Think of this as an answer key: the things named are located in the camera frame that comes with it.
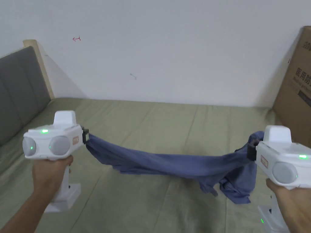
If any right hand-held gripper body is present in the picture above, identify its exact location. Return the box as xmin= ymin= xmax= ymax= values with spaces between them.
xmin=247 ymin=125 xmax=311 ymax=233

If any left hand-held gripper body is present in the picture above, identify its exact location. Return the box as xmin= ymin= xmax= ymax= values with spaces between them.
xmin=22 ymin=110 xmax=90 ymax=214

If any brown cardboard carton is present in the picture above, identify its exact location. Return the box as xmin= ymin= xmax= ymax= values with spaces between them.
xmin=272 ymin=25 xmax=311 ymax=144

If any person's right hand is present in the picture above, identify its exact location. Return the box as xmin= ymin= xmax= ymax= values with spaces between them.
xmin=265 ymin=178 xmax=311 ymax=233

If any grey padded headboard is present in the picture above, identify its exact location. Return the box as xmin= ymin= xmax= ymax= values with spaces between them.
xmin=0 ymin=39 xmax=55 ymax=147

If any dark blue shirt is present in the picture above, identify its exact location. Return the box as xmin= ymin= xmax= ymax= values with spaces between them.
xmin=85 ymin=131 xmax=265 ymax=204

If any bed with pale green sheet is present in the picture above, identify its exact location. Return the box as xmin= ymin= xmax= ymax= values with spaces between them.
xmin=0 ymin=97 xmax=287 ymax=233

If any person's left forearm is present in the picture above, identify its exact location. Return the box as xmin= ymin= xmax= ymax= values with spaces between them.
xmin=0 ymin=191 xmax=42 ymax=233

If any person's left hand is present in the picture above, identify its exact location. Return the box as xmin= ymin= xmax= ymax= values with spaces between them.
xmin=32 ymin=155 xmax=74 ymax=214

